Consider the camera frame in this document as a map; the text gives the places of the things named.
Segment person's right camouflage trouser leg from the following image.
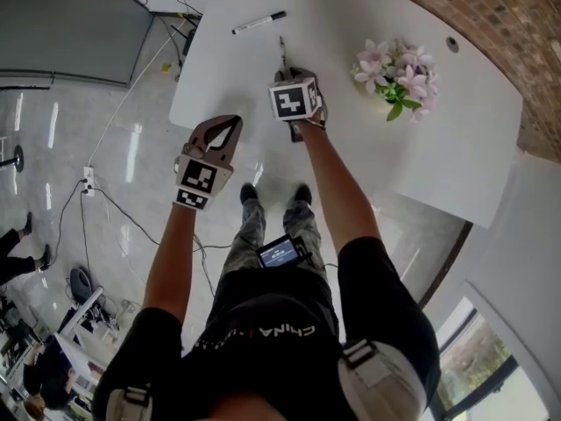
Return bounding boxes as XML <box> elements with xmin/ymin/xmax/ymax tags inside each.
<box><xmin>281</xmin><ymin>199</ymin><xmax>330</xmax><ymax>281</ymax></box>

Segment person's left camouflage trouser leg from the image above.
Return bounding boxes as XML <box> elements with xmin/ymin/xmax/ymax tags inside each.
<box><xmin>220</xmin><ymin>195</ymin><xmax>269</xmax><ymax>281</ymax></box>

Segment white metal rack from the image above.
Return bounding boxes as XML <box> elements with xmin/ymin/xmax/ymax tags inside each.
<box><xmin>0</xmin><ymin>285</ymin><xmax>120</xmax><ymax>421</ymax></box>

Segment black round stand base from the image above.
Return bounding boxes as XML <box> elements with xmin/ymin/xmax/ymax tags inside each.
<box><xmin>0</xmin><ymin>144</ymin><xmax>27</xmax><ymax>174</ymax></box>

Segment white marker pen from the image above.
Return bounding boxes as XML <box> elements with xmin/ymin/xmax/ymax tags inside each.
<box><xmin>231</xmin><ymin>10</ymin><xmax>288</xmax><ymax>36</ymax></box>

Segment person's camouflage trouser leg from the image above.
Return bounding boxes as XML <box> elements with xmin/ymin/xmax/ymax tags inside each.
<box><xmin>220</xmin><ymin>195</ymin><xmax>269</xmax><ymax>281</ymax></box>
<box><xmin>281</xmin><ymin>199</ymin><xmax>330</xmax><ymax>281</ymax></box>

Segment black floor cable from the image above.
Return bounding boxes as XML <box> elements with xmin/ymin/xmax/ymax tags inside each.
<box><xmin>56</xmin><ymin>177</ymin><xmax>233</xmax><ymax>289</ymax></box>

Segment black router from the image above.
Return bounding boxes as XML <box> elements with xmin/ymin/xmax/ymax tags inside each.
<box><xmin>180</xmin><ymin>24</ymin><xmax>199</xmax><ymax>61</ymax></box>

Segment white desk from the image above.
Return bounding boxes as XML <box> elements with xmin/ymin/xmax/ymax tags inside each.
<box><xmin>168</xmin><ymin>0</ymin><xmax>525</xmax><ymax>230</ymax></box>

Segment silver pen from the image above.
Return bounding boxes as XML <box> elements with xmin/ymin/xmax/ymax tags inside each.
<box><xmin>278</xmin><ymin>35</ymin><xmax>293</xmax><ymax>76</ymax></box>

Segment small black screen device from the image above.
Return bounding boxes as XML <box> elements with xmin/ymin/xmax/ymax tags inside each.
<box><xmin>255</xmin><ymin>233</ymin><xmax>315</xmax><ymax>270</ymax></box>

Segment person's black shoe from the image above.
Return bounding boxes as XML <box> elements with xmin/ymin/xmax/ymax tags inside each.
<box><xmin>239</xmin><ymin>182</ymin><xmax>260</xmax><ymax>206</ymax></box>
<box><xmin>292</xmin><ymin>182</ymin><xmax>314</xmax><ymax>206</ymax></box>

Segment person's right black shoe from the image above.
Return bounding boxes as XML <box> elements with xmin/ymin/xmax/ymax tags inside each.
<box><xmin>292</xmin><ymin>182</ymin><xmax>314</xmax><ymax>206</ymax></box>

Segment grey harness shoulder strap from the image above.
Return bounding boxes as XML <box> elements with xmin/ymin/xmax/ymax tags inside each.
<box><xmin>104</xmin><ymin>383</ymin><xmax>153</xmax><ymax>421</ymax></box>
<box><xmin>339</xmin><ymin>339</ymin><xmax>423</xmax><ymax>421</ymax></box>

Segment black framed window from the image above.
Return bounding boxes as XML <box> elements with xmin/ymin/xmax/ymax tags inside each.
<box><xmin>431</xmin><ymin>296</ymin><xmax>527</xmax><ymax>421</ymax></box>

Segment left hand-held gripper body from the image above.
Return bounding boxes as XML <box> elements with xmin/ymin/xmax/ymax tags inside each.
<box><xmin>174</xmin><ymin>146</ymin><xmax>232</xmax><ymax>212</ymax></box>

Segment grey metal cabinet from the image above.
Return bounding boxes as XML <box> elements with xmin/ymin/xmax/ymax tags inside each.
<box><xmin>0</xmin><ymin>0</ymin><xmax>156</xmax><ymax>89</ymax></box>

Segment white floor cable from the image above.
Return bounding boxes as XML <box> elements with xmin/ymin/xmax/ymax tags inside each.
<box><xmin>89</xmin><ymin>13</ymin><xmax>203</xmax><ymax>167</ymax></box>

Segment person's right forearm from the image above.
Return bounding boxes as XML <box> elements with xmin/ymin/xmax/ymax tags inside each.
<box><xmin>300</xmin><ymin>120</ymin><xmax>383</xmax><ymax>259</ymax></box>

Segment white power strip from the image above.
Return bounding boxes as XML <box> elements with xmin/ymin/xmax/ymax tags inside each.
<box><xmin>82</xmin><ymin>164</ymin><xmax>97</xmax><ymax>198</ymax></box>

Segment black round floor device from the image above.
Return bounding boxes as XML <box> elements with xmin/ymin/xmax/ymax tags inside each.
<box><xmin>68</xmin><ymin>266</ymin><xmax>94</xmax><ymax>303</ymax></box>

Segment person's black shirt torso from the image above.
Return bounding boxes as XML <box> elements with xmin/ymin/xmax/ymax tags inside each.
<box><xmin>94</xmin><ymin>239</ymin><xmax>442</xmax><ymax>421</ymax></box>

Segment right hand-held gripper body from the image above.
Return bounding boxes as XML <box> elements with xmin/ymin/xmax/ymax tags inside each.
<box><xmin>266</xmin><ymin>75</ymin><xmax>328</xmax><ymax>144</ymax></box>

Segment person's left forearm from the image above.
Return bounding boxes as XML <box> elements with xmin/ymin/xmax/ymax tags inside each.
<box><xmin>139</xmin><ymin>199</ymin><xmax>196</xmax><ymax>320</ymax></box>

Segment person's left black shoe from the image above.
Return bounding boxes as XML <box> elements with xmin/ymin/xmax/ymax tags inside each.
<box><xmin>239</xmin><ymin>182</ymin><xmax>260</xmax><ymax>206</ymax></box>

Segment pink flowers in pale pot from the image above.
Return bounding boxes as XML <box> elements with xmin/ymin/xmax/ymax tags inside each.
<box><xmin>350</xmin><ymin>37</ymin><xmax>441</xmax><ymax>125</ymax></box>

